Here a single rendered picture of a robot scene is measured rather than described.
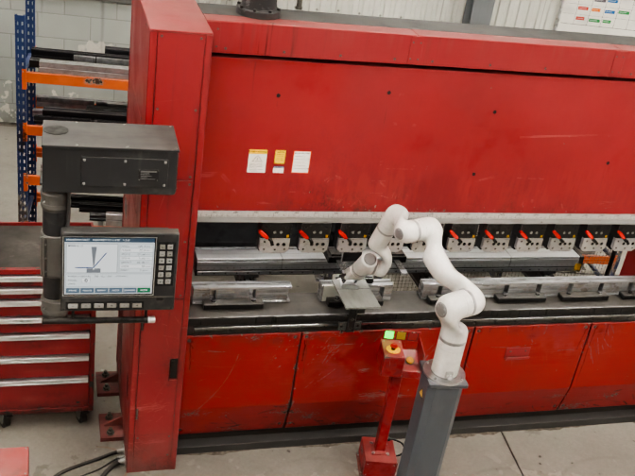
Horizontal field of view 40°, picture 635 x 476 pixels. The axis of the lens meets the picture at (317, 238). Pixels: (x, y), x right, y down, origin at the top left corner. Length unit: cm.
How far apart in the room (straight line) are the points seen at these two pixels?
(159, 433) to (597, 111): 272
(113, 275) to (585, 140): 246
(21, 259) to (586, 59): 289
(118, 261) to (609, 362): 308
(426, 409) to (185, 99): 171
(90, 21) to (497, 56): 481
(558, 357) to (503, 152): 136
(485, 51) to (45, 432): 297
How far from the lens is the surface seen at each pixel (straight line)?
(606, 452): 558
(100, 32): 829
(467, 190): 449
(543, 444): 546
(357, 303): 434
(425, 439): 411
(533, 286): 501
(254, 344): 445
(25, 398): 485
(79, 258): 352
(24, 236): 471
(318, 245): 434
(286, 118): 401
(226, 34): 381
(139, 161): 336
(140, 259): 353
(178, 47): 360
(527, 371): 520
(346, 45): 395
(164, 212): 387
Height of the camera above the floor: 326
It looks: 28 degrees down
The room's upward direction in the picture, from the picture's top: 9 degrees clockwise
